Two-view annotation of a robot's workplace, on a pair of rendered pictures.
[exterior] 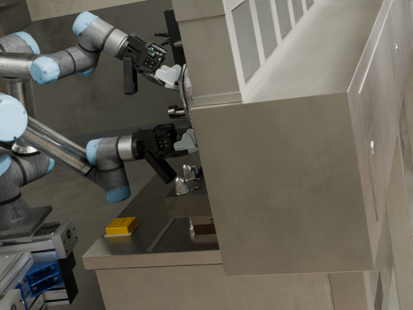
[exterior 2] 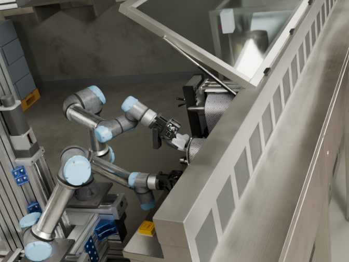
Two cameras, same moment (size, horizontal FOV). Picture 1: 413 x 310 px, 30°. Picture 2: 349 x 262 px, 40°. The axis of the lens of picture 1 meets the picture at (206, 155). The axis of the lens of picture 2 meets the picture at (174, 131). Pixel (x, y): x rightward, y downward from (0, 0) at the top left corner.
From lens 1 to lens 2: 71 cm
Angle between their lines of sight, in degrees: 13
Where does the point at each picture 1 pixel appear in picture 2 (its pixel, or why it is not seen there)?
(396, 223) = (320, 241)
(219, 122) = not seen: outside the picture
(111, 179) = (143, 198)
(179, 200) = not seen: hidden behind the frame
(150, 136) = (166, 180)
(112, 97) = (164, 52)
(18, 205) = (91, 186)
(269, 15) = (230, 193)
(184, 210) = not seen: hidden behind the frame
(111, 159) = (143, 187)
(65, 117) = (135, 63)
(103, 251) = (135, 249)
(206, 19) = (177, 246)
